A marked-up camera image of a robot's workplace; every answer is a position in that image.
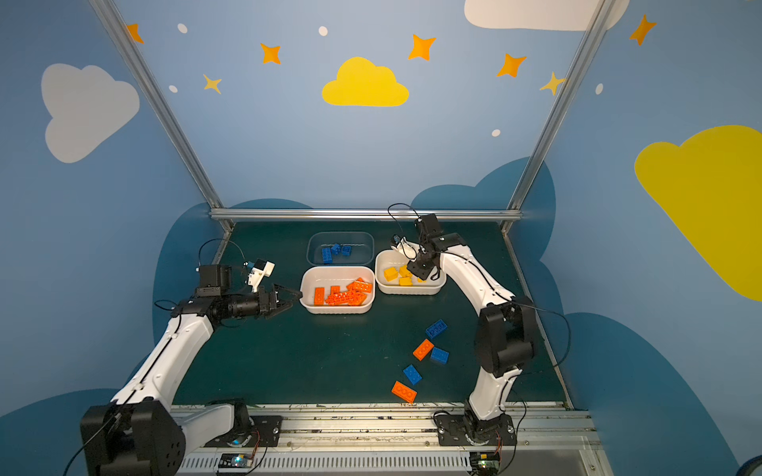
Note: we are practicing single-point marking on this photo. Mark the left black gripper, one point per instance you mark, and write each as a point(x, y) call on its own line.
point(271, 300)

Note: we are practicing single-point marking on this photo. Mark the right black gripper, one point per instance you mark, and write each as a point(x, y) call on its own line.
point(423, 262)

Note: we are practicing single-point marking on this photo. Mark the orange lego chassis piece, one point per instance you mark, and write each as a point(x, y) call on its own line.
point(350, 298)

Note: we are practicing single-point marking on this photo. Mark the orange brick bottom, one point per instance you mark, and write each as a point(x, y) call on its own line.
point(404, 392)

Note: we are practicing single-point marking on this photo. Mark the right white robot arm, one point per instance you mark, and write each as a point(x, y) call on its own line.
point(505, 327)

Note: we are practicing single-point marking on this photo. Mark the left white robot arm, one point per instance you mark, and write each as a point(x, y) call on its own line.
point(135, 433)

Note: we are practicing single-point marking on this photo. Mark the white container left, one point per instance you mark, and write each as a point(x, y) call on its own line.
point(341, 290)

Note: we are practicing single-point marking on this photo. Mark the white container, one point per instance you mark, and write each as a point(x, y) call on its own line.
point(341, 290)
point(391, 258)

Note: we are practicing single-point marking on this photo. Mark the white container right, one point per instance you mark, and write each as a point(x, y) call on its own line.
point(391, 258)

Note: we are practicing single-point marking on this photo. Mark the clear plastic container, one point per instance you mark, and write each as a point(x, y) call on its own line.
point(362, 243)

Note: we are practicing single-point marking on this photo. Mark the left circuit board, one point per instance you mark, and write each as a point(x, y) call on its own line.
point(234, 462)

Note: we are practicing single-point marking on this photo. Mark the circuit board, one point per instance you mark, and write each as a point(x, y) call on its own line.
point(484, 464)
point(234, 462)

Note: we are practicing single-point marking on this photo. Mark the right circuit board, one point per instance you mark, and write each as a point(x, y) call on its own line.
point(484, 464)

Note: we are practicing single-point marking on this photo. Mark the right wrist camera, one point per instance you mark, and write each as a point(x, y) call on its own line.
point(403, 246)

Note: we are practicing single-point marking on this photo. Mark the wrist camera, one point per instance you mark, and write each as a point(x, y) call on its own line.
point(403, 246)
point(257, 272)

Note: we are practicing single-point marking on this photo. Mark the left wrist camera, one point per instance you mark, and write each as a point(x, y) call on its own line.
point(257, 272)

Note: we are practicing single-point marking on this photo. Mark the aluminium frame back bar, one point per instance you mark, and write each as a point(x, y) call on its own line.
point(294, 214)

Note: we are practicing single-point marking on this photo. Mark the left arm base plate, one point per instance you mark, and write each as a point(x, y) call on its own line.
point(258, 431)

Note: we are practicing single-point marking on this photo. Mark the aluminium front rail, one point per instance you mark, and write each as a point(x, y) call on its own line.
point(369, 439)

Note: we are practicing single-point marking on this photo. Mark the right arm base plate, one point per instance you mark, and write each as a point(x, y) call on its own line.
point(467, 430)

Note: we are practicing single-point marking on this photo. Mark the aluminium frame left post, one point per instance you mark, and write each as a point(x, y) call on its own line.
point(112, 21)

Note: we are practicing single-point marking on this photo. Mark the aluminium frame post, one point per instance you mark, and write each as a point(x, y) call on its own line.
point(112, 21)
point(580, 64)

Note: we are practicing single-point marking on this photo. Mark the aluminium frame right post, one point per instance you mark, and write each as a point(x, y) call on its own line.
point(580, 64)

